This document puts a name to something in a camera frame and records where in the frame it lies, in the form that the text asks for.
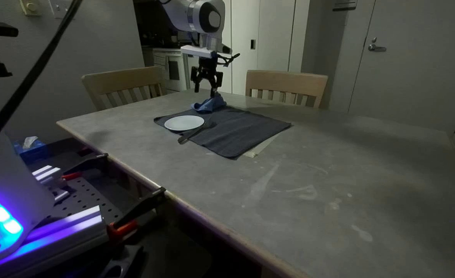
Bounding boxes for black clamp orange handle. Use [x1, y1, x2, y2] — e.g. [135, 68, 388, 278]
[104, 186, 168, 244]

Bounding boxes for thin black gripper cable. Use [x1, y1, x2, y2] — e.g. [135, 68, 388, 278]
[215, 51, 242, 67]

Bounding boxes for black clamp red handle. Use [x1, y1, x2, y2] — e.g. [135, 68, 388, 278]
[60, 152, 109, 183]

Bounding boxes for dark grey woven placemat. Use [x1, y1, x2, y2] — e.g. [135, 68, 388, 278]
[152, 105, 293, 161]

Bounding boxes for pale beige sheet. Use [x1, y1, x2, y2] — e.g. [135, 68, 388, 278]
[240, 129, 291, 161]

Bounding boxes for yellowish wall switch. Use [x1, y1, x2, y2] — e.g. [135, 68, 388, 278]
[18, 0, 43, 17]

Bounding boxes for white cabinet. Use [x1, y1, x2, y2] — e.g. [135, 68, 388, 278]
[151, 47, 197, 95]

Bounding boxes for white robot base blue lights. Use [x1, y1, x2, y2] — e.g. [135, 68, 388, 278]
[0, 130, 58, 272]

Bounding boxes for blue tissue box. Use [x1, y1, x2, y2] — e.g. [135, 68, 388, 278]
[12, 135, 47, 156]

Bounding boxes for silver door lever handle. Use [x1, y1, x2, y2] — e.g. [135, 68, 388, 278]
[367, 37, 388, 54]

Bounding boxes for grey room door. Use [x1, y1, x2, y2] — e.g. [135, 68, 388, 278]
[347, 0, 455, 136]

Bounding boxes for white round plate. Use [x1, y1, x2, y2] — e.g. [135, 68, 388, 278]
[163, 115, 206, 133]

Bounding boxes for small silver bracket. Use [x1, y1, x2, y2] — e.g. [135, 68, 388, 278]
[30, 164, 58, 183]

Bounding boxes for black perforated breadboard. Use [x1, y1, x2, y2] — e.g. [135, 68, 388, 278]
[23, 138, 154, 234]

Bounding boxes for silver metal fork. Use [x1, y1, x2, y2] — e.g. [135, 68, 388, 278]
[177, 125, 211, 146]

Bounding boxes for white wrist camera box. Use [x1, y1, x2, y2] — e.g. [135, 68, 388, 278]
[178, 44, 232, 61]

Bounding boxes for thick black cable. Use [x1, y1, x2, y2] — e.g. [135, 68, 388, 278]
[0, 0, 84, 156]

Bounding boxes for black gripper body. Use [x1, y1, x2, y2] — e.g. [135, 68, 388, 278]
[192, 56, 223, 82]

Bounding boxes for light wooden slat-back chair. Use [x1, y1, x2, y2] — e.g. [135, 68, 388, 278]
[245, 68, 330, 110]
[80, 65, 171, 112]

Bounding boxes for white wall outlet plate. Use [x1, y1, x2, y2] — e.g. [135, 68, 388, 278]
[47, 0, 78, 22]

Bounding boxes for grey wall box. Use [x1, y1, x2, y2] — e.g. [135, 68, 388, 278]
[331, 0, 359, 13]

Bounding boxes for blue microfibre cloth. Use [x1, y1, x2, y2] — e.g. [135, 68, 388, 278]
[191, 95, 228, 115]

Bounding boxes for aluminium profile rail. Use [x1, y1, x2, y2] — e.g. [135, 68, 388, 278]
[0, 206, 109, 277]

